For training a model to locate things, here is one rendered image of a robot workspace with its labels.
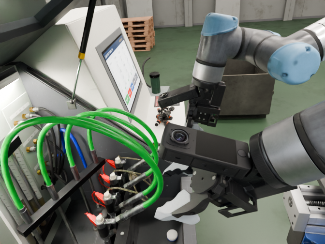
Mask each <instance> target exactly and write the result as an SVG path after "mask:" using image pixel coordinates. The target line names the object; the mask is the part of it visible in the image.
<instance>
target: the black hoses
mask: <svg viewBox="0 0 325 244"><path fill-rule="evenodd" d="M38 110H44V111H46V112H47V113H49V114H51V115H52V116H56V115H55V114H54V113H52V112H51V111H49V110H48V109H46V108H43V107H40V108H38ZM31 116H32V117H41V116H40V115H38V114H32V115H31ZM33 126H34V127H35V128H37V129H38V130H39V131H41V130H42V129H41V128H40V127H39V126H38V125H33ZM50 130H51V134H52V138H53V142H52V141H50V140H48V139H47V136H45V137H44V142H46V146H47V150H48V155H49V160H50V169H51V170H47V173H50V175H51V177H50V176H49V178H50V179H51V182H52V183H53V185H55V184H56V181H57V180H58V179H59V180H60V181H62V182H63V183H64V184H67V183H68V175H67V172H66V170H65V169H63V166H64V158H65V155H64V152H63V151H62V150H61V133H60V131H59V130H60V124H58V134H59V146H57V145H56V138H55V133H54V130H53V128H51V129H50ZM49 143H50V144H51V145H53V146H54V159H55V167H53V160H52V154H51V150H50V146H49ZM57 150H58V151H59V155H58V166H57ZM61 155H62V160H61ZM60 161H61V164H60ZM62 171H63V172H64V174H65V179H66V181H65V180H63V179H62V178H61V177H60V175H61V173H62ZM43 189H46V190H48V189H47V187H46V186H44V185H42V186H41V190H43Z"/></svg>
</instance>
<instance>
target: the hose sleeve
mask: <svg viewBox="0 0 325 244"><path fill-rule="evenodd" d="M143 203H144V202H142V203H141V204H139V205H137V206H135V207H133V208H131V209H130V210H128V211H126V212H124V213H123V214H121V215H120V218H121V220H122V221H125V220H127V219H128V218H130V217H132V216H134V215H136V214H138V213H140V212H142V211H143V210H145V209H146V208H144V206H143Z"/></svg>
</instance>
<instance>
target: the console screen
mask: <svg viewBox="0 0 325 244"><path fill-rule="evenodd" d="M95 49H96V51H97V53H98V55H99V57H100V60H101V62H102V64H103V66H104V68H105V70H106V72H107V74H108V77H109V79H110V81H111V83H112V85H113V87H114V89H115V91H116V93H117V96H118V98H119V100H120V102H121V104H122V106H123V108H124V110H125V111H127V112H129V113H131V114H133V115H134V112H135V109H136V105H137V102H138V98H139V95H140V92H141V89H142V85H143V83H142V80H141V78H140V75H139V73H138V70H137V68H136V66H135V63H134V61H133V58H132V56H131V53H130V51H129V48H128V46H127V43H126V41H125V38H124V36H123V33H122V31H121V28H120V27H118V28H117V29H116V30H115V31H114V32H112V33H111V34H110V35H109V36H108V37H106V38H105V39H104V40H103V41H102V42H100V43H99V44H98V45H97V46H96V47H95Z"/></svg>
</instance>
